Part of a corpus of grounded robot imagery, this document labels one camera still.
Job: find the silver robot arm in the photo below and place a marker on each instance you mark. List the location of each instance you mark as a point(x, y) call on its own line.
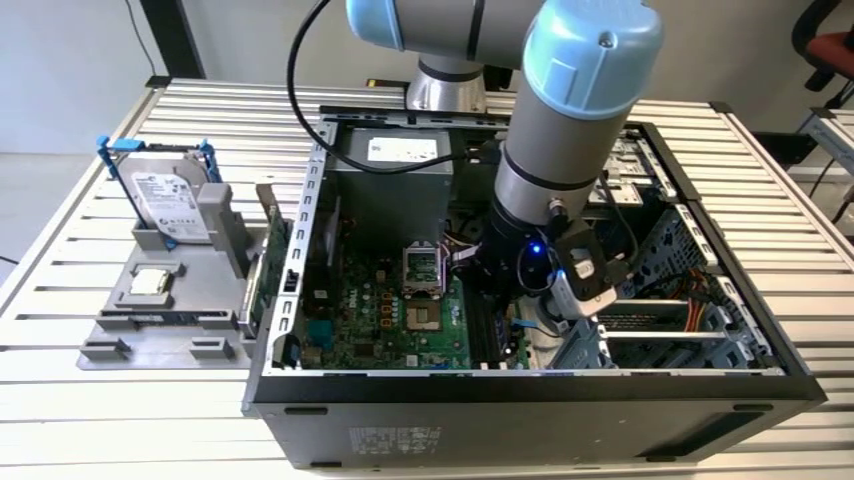
point(567, 150)

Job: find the black RAM slot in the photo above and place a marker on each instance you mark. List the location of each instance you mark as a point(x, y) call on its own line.
point(483, 330)
point(492, 335)
point(475, 330)

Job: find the round CPU cooler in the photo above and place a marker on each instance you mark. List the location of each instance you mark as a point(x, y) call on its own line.
point(467, 227)

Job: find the CPU socket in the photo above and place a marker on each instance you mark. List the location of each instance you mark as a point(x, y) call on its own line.
point(423, 315)

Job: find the grey power supply unit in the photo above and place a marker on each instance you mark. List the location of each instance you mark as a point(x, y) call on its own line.
point(393, 210)

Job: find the green motherboard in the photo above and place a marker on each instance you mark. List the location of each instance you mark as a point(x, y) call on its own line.
point(427, 345)

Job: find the silver optical drive cage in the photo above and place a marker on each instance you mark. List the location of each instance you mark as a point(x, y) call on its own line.
point(633, 195)

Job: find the metal disk bay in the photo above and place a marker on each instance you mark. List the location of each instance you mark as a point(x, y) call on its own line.
point(667, 335)

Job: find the black open PC case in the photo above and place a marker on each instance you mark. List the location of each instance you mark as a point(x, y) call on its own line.
point(467, 430)

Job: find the green graphics card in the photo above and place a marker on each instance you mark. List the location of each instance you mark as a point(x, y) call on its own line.
point(276, 260)

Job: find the black yellow table clamp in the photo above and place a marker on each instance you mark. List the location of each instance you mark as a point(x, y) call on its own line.
point(380, 83)

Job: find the grey parts rack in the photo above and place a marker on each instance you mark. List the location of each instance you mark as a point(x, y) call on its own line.
point(193, 300)

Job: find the hard disk in blue carrier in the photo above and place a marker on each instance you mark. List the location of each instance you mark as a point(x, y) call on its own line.
point(162, 200)

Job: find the silver CPU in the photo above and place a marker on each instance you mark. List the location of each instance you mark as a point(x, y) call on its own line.
point(152, 282)

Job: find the neighbouring slatted metal table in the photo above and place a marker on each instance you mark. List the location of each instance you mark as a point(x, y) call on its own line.
point(834, 131)

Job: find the red black office chair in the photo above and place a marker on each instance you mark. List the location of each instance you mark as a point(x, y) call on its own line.
point(834, 50)

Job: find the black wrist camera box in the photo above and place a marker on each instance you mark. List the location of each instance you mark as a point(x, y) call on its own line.
point(580, 250)

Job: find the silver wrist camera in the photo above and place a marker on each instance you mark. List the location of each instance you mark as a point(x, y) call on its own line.
point(587, 306)

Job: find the black upright post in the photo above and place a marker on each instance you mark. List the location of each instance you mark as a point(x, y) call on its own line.
point(178, 45)

